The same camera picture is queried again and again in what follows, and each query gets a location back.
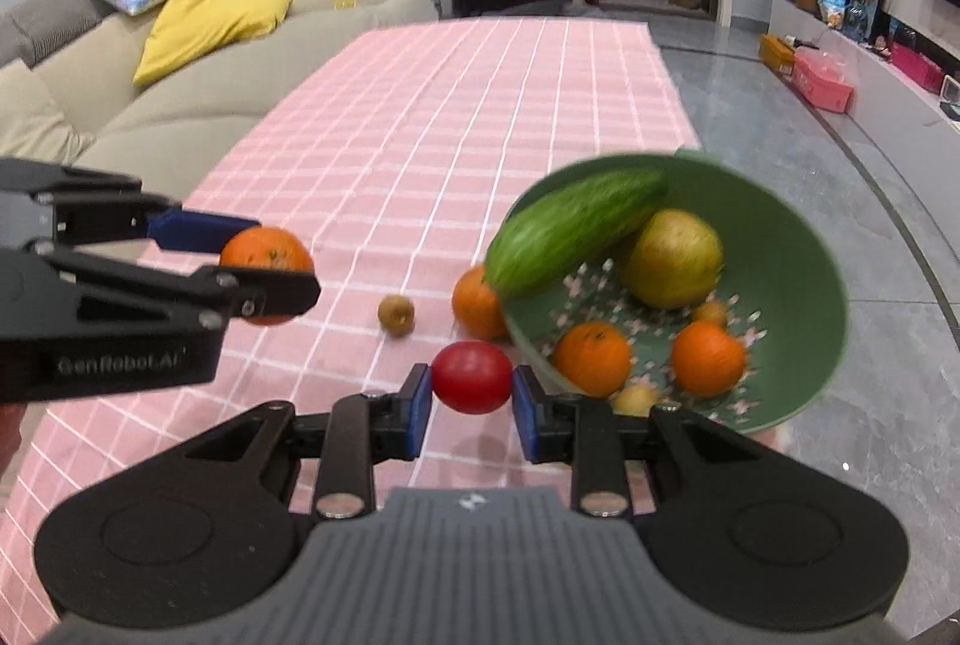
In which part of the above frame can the pink tissue box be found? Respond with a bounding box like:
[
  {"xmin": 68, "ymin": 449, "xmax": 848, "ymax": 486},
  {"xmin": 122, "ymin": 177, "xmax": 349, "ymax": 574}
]
[{"xmin": 793, "ymin": 49, "xmax": 857, "ymax": 114}]

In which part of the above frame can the red tomato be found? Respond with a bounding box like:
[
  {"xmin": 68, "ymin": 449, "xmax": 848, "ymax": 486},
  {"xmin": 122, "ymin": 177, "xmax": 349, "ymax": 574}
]
[{"xmin": 431, "ymin": 341, "xmax": 515, "ymax": 416}]

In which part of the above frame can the beige sofa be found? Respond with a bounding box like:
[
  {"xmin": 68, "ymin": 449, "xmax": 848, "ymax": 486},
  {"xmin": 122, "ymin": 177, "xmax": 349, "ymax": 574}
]
[{"xmin": 0, "ymin": 0, "xmax": 440, "ymax": 200}]

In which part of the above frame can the green colander bowl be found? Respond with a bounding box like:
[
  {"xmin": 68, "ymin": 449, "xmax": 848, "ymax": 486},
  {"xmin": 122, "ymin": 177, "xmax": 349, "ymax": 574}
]
[{"xmin": 499, "ymin": 148, "xmax": 849, "ymax": 433}]

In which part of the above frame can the grey cushion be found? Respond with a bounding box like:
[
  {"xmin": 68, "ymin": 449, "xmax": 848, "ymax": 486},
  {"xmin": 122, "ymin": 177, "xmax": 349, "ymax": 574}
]
[{"xmin": 0, "ymin": 0, "xmax": 103, "ymax": 70}]

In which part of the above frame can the magenta box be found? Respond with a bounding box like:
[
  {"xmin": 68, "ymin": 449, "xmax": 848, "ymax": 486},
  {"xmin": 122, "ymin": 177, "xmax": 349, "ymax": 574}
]
[{"xmin": 890, "ymin": 41, "xmax": 945, "ymax": 95}]

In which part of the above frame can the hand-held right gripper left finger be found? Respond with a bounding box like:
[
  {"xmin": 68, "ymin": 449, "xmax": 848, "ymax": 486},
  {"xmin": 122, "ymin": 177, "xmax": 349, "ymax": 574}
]
[{"xmin": 184, "ymin": 364, "xmax": 434, "ymax": 518}]

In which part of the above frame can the green cucumber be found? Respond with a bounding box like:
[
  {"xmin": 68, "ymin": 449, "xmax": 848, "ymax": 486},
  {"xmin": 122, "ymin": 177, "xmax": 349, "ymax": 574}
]
[{"xmin": 485, "ymin": 169, "xmax": 671, "ymax": 300}]

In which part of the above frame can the orange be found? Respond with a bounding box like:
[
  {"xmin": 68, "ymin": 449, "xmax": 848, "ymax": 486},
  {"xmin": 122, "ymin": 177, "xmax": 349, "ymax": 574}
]
[
  {"xmin": 553, "ymin": 322, "xmax": 634, "ymax": 398},
  {"xmin": 451, "ymin": 265, "xmax": 512, "ymax": 341},
  {"xmin": 670, "ymin": 321, "xmax": 748, "ymax": 399},
  {"xmin": 220, "ymin": 226, "xmax": 316, "ymax": 326}
]

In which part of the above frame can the yellow pillow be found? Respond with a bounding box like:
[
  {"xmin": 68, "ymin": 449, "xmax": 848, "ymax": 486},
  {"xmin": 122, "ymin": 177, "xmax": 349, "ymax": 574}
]
[{"xmin": 133, "ymin": 0, "xmax": 293, "ymax": 88}]

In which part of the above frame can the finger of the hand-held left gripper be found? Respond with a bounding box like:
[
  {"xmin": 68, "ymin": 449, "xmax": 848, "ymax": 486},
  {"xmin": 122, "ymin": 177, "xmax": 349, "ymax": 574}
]
[
  {"xmin": 0, "ymin": 158, "xmax": 261, "ymax": 254},
  {"xmin": 30, "ymin": 242, "xmax": 323, "ymax": 331}
]

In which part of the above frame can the pink checked tablecloth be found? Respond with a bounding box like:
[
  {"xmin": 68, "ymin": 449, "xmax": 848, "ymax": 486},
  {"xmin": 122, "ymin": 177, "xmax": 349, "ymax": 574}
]
[{"xmin": 0, "ymin": 18, "xmax": 703, "ymax": 620}]

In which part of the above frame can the yellow-green pear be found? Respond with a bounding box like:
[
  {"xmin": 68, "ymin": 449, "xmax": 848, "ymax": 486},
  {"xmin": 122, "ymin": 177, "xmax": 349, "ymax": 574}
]
[{"xmin": 625, "ymin": 208, "xmax": 725, "ymax": 311}]

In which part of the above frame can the yellow box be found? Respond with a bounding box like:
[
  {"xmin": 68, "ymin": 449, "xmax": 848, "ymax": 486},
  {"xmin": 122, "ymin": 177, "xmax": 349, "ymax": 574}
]
[{"xmin": 758, "ymin": 34, "xmax": 800, "ymax": 74}]

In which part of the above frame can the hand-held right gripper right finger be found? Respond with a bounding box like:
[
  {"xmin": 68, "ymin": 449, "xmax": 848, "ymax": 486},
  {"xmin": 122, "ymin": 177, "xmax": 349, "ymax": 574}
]
[{"xmin": 512, "ymin": 366, "xmax": 760, "ymax": 518}]

